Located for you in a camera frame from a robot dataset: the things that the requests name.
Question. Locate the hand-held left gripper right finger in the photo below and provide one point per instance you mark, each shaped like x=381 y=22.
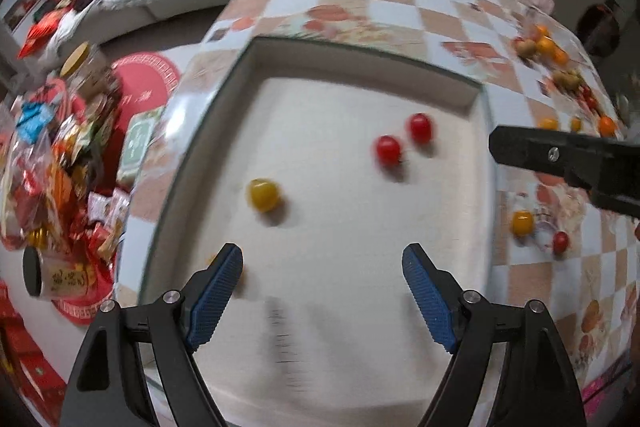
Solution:
x=431 y=302

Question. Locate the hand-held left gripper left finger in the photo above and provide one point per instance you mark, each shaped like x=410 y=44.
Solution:
x=214 y=299

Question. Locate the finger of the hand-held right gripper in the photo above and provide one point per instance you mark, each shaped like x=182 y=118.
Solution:
x=535 y=149

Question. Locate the white shallow tray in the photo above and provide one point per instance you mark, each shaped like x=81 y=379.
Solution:
x=345 y=227

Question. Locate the yellow cherry tomato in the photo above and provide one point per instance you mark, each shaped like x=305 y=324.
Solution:
x=522 y=223
x=263 y=195

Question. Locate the red cherry tomato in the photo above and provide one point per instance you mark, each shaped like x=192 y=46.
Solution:
x=420 y=128
x=560 y=243
x=388 y=150

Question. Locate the pile of mixed small tomatoes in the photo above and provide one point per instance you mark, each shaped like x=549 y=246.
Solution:
x=547 y=47

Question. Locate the dark round object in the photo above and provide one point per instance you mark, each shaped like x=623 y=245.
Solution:
x=600 y=29

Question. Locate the jar with black lid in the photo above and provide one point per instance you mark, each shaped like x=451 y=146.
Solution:
x=60 y=279

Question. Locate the green and white box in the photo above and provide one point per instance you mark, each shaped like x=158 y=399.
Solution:
x=137 y=147

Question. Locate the red gift boxes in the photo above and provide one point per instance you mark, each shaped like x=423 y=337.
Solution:
x=22 y=357

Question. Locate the pile of snack packets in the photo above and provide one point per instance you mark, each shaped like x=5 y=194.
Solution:
x=55 y=177

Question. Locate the checkered printed tablecloth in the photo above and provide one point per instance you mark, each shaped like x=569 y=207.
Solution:
x=380 y=2

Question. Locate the red round mat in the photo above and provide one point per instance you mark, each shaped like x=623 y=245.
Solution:
x=150 y=82

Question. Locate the clear jar with yellow lid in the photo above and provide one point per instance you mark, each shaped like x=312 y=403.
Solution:
x=85 y=67

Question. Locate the red foil packet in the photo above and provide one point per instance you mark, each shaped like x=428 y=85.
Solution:
x=42 y=32

